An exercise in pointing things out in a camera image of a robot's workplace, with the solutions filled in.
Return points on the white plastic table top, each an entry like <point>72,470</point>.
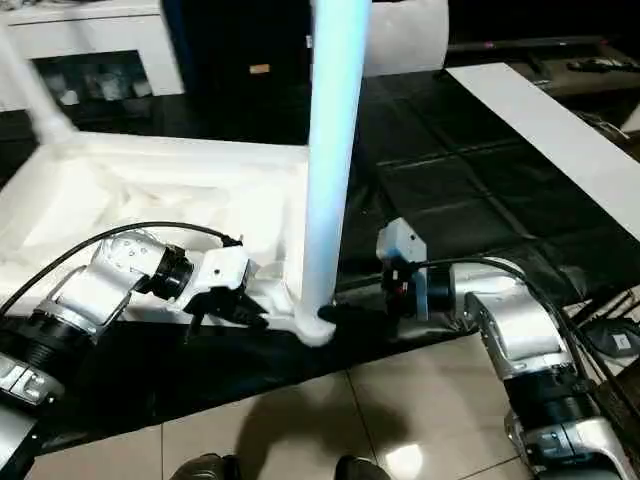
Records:
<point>150,180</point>

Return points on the white plastic table leg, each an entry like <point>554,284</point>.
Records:
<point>332,150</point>
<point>35,85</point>

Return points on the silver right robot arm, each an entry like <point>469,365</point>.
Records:
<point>515,320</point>

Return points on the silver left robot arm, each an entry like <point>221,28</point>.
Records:
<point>85,310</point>

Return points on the black work mat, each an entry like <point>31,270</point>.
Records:
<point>475,175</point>

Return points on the black robot left foot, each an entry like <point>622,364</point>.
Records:
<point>205,467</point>

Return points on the black robot foot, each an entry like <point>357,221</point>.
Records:
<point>205,467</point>
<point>362,468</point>

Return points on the black robot right foot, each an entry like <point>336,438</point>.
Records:
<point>362,468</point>

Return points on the white flat board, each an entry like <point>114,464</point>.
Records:
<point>550,135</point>

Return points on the black wifi router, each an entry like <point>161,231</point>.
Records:
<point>615,340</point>

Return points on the small white jar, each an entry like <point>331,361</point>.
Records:
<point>141,89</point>

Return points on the small tan label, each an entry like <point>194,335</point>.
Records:
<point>260,68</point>

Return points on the black sofa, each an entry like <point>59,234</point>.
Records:
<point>240,60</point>

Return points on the grey cushion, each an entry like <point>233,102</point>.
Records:
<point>410,40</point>

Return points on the black television with red logo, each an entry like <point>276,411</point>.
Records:
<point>525,43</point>

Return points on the dark low tv bench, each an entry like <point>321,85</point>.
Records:
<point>590,85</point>

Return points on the white low side cabinet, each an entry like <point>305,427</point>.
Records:
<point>631,119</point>

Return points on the white sideboard cabinet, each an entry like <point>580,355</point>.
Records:
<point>100,35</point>

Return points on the black remote control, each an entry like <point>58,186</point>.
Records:
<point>595,63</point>

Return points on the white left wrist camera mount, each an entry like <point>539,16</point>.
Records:
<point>220,270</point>

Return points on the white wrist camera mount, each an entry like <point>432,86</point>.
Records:
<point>402,240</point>
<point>220,270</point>

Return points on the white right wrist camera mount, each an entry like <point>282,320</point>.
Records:
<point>402,240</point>

